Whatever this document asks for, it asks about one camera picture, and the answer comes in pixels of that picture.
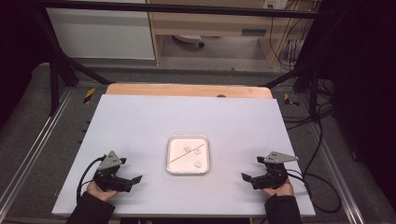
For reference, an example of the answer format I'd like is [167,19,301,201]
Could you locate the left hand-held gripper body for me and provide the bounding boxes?
[92,150,134,193]

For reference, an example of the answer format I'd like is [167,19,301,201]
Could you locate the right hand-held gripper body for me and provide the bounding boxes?
[251,151,299,190]

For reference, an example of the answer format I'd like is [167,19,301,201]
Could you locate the white square tray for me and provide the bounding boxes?
[166,134,211,175]

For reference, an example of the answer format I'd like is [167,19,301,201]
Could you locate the thin wooden skewer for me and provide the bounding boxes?
[169,143,206,163]

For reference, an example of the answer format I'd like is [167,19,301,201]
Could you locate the person's right hand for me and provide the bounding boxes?
[262,180,295,198]

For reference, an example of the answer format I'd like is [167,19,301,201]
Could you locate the person's left hand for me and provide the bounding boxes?
[86,180,120,203]

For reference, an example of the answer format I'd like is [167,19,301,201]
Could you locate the white table board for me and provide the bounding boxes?
[50,94,316,217]

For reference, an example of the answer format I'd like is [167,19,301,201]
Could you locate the yellow black tape strip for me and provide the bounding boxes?
[283,92,300,107]
[82,88,96,105]

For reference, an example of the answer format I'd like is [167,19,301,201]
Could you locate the wooden table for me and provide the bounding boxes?
[106,83,274,100]

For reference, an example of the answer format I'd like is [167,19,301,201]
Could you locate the grey desk label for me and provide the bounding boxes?
[241,28,268,37]

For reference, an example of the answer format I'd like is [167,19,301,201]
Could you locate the white cabinet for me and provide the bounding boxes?
[46,7,156,61]

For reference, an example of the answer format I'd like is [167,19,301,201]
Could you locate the office chair base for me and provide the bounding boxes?
[172,35,205,49]

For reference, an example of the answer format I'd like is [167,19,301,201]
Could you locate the light wooden desk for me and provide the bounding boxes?
[146,0,321,68]

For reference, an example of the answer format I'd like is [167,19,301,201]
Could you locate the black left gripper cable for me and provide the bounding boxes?
[76,156,106,203]

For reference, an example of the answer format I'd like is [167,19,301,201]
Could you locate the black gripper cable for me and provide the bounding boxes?
[76,156,106,203]
[286,169,343,215]

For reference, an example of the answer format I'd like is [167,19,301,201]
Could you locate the bundle of black floor cables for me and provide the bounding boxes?
[281,78,337,132]

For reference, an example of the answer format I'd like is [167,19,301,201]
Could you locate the aluminium floor rail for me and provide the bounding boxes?
[311,124,366,224]
[0,89,75,213]

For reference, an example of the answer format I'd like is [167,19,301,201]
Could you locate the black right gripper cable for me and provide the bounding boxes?
[286,169,343,215]

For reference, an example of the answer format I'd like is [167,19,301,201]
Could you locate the hanging black cables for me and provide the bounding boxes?
[269,0,316,71]

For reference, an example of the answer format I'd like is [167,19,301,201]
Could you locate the white wall power outlet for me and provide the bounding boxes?
[262,0,288,9]

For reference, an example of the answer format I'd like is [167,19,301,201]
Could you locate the black metal frame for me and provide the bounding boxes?
[31,0,323,117]

